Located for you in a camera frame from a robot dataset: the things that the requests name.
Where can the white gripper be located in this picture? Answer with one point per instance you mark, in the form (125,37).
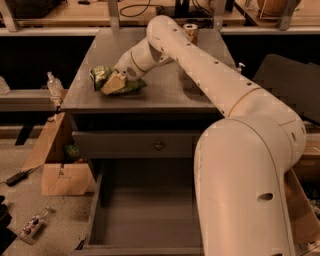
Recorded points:
(127,68)

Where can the green jalapeno chip bag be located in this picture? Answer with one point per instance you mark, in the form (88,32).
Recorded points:
(101,73)

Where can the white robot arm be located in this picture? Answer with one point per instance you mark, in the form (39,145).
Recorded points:
(241,160)

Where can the closed upper grey drawer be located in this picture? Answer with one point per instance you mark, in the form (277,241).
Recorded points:
(135,144)

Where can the round metal drawer knob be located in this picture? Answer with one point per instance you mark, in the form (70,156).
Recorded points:
(159,146)

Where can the green snack bag in box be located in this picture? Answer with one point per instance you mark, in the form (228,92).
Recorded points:
(72,152)

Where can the grey drawer cabinet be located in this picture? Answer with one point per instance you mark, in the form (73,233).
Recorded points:
(169,102)

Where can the open lower grey drawer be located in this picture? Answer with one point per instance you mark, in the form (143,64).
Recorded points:
(144,207)

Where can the clear sanitizer bottle on shelf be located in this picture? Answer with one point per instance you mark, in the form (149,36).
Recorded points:
(54,85)

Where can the grey low bench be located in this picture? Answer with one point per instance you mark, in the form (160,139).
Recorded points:
(27,108)

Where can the patterned drink can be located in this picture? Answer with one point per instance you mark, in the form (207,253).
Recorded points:
(192,31)

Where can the brown cardboard box left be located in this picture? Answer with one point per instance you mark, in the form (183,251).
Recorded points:
(61,175)

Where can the brown cardboard box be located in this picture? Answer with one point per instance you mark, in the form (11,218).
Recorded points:
(302,182)
(61,175)

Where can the small white pump bottle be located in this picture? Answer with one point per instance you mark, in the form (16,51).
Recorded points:
(241,67)

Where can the black power adapter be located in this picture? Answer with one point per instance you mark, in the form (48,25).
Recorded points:
(16,178)

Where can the plastic bottle on floor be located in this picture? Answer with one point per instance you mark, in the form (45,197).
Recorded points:
(33,226)

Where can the dark side table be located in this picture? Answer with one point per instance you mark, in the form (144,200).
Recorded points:
(296,84)

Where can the wicker basket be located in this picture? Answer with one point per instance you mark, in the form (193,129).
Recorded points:
(276,8)

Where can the brown cardboard box right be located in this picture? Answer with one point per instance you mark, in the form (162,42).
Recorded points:
(302,182)

